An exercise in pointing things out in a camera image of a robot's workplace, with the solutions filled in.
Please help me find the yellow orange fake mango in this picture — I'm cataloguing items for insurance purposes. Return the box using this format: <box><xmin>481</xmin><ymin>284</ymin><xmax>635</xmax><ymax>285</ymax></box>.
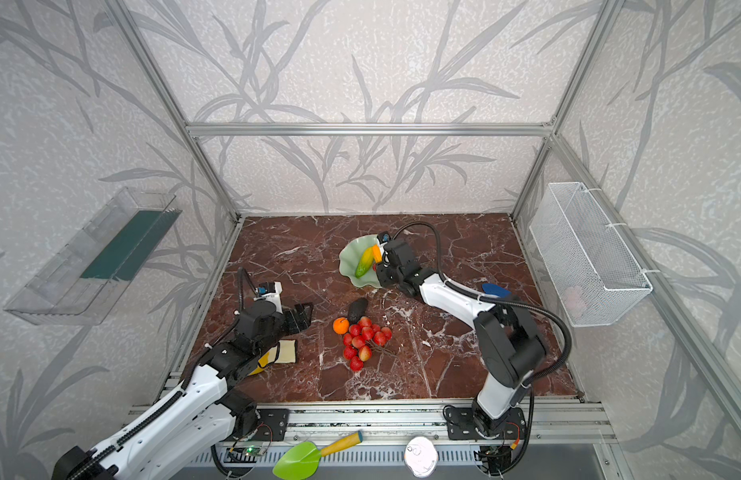
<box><xmin>370</xmin><ymin>245</ymin><xmax>382</xmax><ymax>264</ymax></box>

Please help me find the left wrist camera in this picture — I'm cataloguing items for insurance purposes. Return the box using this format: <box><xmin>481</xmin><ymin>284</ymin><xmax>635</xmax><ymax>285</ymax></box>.
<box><xmin>256</xmin><ymin>282</ymin><xmax>282</xmax><ymax>313</ymax></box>

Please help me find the green trowel yellow handle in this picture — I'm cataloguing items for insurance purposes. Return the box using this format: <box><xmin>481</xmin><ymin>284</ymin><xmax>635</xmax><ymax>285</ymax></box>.
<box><xmin>272</xmin><ymin>431</ymin><xmax>364</xmax><ymax>480</ymax></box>

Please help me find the beige sponge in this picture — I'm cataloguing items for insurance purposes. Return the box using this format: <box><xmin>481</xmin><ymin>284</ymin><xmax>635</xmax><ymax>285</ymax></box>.
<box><xmin>276</xmin><ymin>339</ymin><xmax>296</xmax><ymax>364</ymax></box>

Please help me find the green scalloped fruit bowl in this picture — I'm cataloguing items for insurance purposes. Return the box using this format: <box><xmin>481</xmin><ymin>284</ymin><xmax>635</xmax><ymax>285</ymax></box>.
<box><xmin>340</xmin><ymin>235</ymin><xmax>380</xmax><ymax>288</ymax></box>

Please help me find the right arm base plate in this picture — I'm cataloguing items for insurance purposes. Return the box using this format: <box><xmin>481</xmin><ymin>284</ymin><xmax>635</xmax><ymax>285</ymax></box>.
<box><xmin>442</xmin><ymin>404</ymin><xmax>527</xmax><ymax>442</ymax></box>

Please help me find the white wire basket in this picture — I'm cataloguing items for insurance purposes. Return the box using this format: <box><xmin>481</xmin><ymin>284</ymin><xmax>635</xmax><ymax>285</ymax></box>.
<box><xmin>529</xmin><ymin>182</ymin><xmax>653</xmax><ymax>328</ymax></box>

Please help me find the dark fake avocado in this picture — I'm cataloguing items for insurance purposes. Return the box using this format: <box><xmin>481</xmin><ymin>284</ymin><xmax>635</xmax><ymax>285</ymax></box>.
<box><xmin>346</xmin><ymin>298</ymin><xmax>368</xmax><ymax>325</ymax></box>

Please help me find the small fake orange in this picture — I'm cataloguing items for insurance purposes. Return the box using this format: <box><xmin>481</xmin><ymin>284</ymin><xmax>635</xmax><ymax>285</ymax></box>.
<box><xmin>332</xmin><ymin>317</ymin><xmax>350</xmax><ymax>335</ymax></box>

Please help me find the green yellow fake mango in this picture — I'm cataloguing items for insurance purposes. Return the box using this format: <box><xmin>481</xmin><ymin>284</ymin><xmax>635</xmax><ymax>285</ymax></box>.
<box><xmin>354</xmin><ymin>245</ymin><xmax>377</xmax><ymax>278</ymax></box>

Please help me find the small green circuit board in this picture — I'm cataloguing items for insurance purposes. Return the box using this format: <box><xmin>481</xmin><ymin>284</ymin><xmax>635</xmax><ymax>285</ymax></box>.
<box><xmin>226</xmin><ymin>445</ymin><xmax>268</xmax><ymax>464</ymax></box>

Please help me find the pink object in basket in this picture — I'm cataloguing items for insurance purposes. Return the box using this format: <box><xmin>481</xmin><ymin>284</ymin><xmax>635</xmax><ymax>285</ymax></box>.
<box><xmin>562</xmin><ymin>285</ymin><xmax>588</xmax><ymax>319</ymax></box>

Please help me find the red fake grape bunch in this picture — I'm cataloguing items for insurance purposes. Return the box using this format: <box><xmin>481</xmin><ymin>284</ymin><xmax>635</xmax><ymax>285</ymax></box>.
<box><xmin>340</xmin><ymin>316</ymin><xmax>393</xmax><ymax>372</ymax></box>

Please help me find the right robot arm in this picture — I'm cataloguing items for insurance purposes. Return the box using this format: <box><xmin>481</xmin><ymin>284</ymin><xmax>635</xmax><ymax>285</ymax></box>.
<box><xmin>376</xmin><ymin>232</ymin><xmax>572</xmax><ymax>431</ymax></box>

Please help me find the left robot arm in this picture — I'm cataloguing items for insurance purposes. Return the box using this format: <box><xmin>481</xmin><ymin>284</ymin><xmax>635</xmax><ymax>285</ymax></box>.
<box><xmin>52</xmin><ymin>298</ymin><xmax>314</xmax><ymax>479</ymax></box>

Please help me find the yellow cloth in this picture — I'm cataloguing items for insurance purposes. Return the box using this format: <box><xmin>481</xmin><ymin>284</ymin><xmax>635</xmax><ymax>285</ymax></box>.
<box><xmin>250</xmin><ymin>348</ymin><xmax>276</xmax><ymax>376</ymax></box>

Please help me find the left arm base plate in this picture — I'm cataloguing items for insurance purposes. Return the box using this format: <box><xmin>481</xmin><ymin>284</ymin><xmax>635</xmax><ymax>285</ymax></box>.
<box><xmin>232</xmin><ymin>408</ymin><xmax>290</xmax><ymax>442</ymax></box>

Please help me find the clear plastic wall tray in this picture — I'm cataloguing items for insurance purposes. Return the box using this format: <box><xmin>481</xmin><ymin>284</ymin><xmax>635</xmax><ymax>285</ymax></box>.
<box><xmin>4</xmin><ymin>187</ymin><xmax>182</xmax><ymax>326</ymax></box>

